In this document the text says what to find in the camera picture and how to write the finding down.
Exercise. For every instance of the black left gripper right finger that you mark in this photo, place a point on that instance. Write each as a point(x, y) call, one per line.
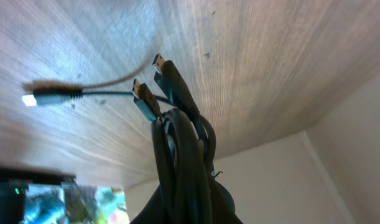
point(222, 203)

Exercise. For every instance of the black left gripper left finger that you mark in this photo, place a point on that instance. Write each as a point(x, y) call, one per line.
point(153, 212)

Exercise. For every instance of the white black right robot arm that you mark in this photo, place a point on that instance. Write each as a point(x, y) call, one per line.
point(33, 196)

